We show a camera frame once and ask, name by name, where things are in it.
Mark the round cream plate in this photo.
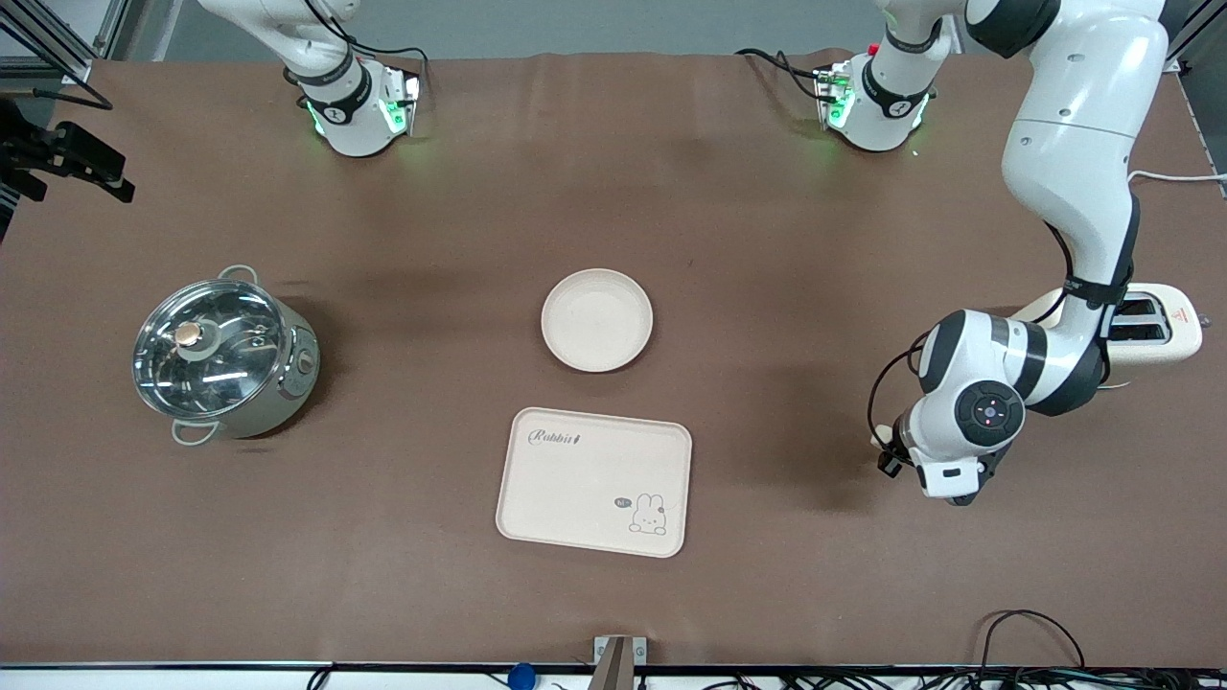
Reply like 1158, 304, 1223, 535
541, 268, 655, 374

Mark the glass pot lid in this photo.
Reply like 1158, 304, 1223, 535
132, 279, 287, 420

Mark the silver electric cooking pot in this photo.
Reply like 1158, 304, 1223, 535
132, 265, 322, 447

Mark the cream two-slot toaster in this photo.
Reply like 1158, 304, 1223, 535
1014, 283, 1204, 391

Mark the cream rabbit print tray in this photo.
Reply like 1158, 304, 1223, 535
495, 407, 693, 559

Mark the brown table mat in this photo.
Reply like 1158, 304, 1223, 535
0, 50, 1227, 669

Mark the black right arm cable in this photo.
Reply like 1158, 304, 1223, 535
0, 19, 114, 112

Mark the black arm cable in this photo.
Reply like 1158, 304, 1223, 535
0, 19, 114, 112
867, 333, 929, 453

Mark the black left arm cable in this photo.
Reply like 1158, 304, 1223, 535
867, 333, 929, 453

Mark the aluminium frame profile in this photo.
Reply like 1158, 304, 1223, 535
0, 0, 130, 85

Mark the black looped cable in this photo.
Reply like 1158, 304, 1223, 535
978, 609, 1088, 672

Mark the black cable bundle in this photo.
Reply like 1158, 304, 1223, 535
652, 669, 1227, 690

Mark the black right base cable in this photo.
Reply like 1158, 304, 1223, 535
297, 0, 429, 70

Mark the black base cable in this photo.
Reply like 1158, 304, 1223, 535
735, 47, 827, 103
297, 0, 429, 70

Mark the grey metal bracket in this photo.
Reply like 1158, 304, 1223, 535
593, 635, 647, 690

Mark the white toaster power cable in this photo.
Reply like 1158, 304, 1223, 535
1128, 170, 1227, 199

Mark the black left base cable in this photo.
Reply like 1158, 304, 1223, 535
735, 47, 827, 103

